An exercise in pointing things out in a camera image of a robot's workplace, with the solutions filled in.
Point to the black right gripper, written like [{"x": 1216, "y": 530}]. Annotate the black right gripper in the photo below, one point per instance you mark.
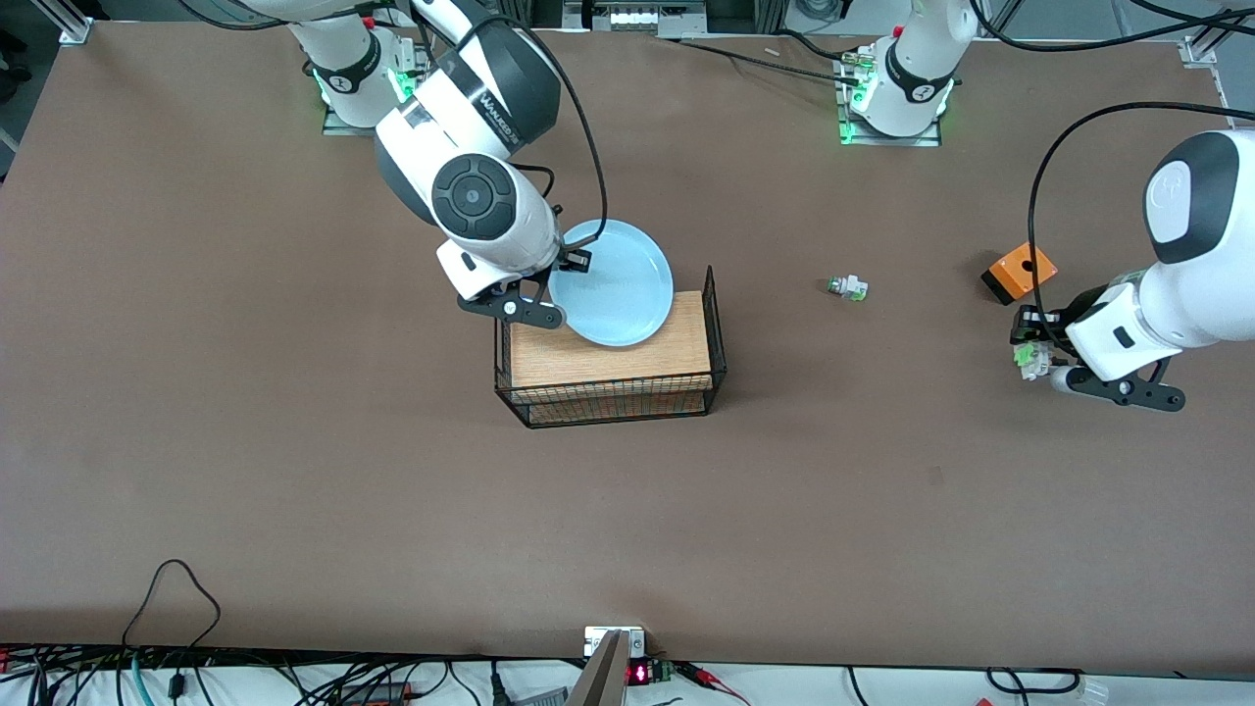
[{"x": 572, "y": 260}]

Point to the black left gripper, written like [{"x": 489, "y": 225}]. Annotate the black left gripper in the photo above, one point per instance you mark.
[{"x": 1048, "y": 325}]

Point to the red push button white body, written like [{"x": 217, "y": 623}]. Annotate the red push button white body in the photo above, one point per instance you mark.
[{"x": 1027, "y": 365}]

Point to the light blue round plate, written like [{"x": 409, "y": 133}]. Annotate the light blue round plate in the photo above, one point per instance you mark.
[{"x": 618, "y": 284}]

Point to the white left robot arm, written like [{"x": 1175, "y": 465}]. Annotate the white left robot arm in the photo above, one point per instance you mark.
[{"x": 1196, "y": 294}]

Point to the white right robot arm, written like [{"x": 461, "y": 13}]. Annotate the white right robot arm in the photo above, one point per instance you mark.
[{"x": 471, "y": 108}]

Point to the green push button white body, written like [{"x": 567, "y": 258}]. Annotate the green push button white body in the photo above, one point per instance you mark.
[{"x": 849, "y": 287}]

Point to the wooden board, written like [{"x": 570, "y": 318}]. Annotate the wooden board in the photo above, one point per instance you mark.
[{"x": 549, "y": 358}]

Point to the white plastic object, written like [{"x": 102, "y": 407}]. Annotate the white plastic object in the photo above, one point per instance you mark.
[{"x": 1090, "y": 693}]

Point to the red display module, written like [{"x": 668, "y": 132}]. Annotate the red display module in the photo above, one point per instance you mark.
[{"x": 642, "y": 673}]

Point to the grey metal bar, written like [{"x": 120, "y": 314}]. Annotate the grey metal bar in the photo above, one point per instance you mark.
[{"x": 600, "y": 681}]

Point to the red clip lead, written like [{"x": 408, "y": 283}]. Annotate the red clip lead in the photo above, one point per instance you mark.
[{"x": 711, "y": 679}]

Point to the black power adapter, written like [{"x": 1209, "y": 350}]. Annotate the black power adapter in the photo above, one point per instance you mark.
[{"x": 377, "y": 692}]

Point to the orange push button enclosure box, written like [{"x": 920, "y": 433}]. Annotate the orange push button enclosure box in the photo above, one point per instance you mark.
[{"x": 1039, "y": 273}]

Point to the aluminium frame profile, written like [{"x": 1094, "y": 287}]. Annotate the aluminium frame profile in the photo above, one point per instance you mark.
[{"x": 637, "y": 18}]

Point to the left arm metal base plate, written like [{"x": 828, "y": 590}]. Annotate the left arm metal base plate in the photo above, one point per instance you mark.
[{"x": 882, "y": 140}]

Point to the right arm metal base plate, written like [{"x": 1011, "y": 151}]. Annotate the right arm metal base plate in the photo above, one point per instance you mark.
[{"x": 343, "y": 127}]

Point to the silver corner bracket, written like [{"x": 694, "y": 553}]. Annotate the silver corner bracket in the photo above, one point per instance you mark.
[
  {"x": 1199, "y": 51},
  {"x": 76, "y": 32}
]

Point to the white mount plate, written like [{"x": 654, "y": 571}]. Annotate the white mount plate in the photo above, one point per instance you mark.
[{"x": 600, "y": 637}]

